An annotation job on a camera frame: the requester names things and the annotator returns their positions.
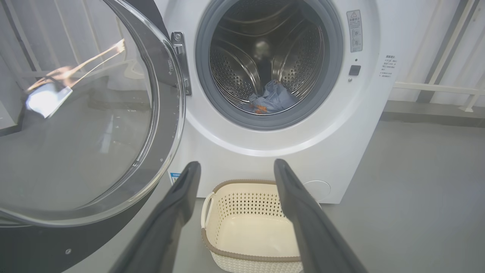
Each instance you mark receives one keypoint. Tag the white front-load washing machine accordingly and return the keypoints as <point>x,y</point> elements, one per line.
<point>265,151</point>

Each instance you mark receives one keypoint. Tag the blue bear print garment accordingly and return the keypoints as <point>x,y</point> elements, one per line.
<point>274,98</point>

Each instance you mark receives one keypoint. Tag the grey warning sticker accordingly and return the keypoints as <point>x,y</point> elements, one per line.
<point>354,30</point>

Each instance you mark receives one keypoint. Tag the blue energy label sticker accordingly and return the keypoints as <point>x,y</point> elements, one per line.
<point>174,177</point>

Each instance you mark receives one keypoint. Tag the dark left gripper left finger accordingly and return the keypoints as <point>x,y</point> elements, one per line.
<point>166,223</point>

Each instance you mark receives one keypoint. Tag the cream perforated laundry basket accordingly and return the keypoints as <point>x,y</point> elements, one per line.
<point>254,235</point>

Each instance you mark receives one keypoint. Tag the black round glass washer door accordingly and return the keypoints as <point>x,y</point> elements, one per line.
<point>75,151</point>

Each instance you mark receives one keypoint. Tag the round white filter cover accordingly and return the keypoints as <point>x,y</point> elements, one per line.
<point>320,189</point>

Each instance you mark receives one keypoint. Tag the metal door hinge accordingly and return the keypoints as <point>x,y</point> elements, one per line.
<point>180,49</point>

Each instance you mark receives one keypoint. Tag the white metal railing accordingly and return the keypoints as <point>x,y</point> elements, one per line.
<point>435,88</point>

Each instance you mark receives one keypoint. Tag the stainless steel washing machine drum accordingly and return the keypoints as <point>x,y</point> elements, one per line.
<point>235,68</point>

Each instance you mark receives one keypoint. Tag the grey rubber door seal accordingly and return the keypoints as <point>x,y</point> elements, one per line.
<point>202,76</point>

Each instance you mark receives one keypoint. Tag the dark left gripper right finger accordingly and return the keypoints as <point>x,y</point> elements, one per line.
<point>307,223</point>

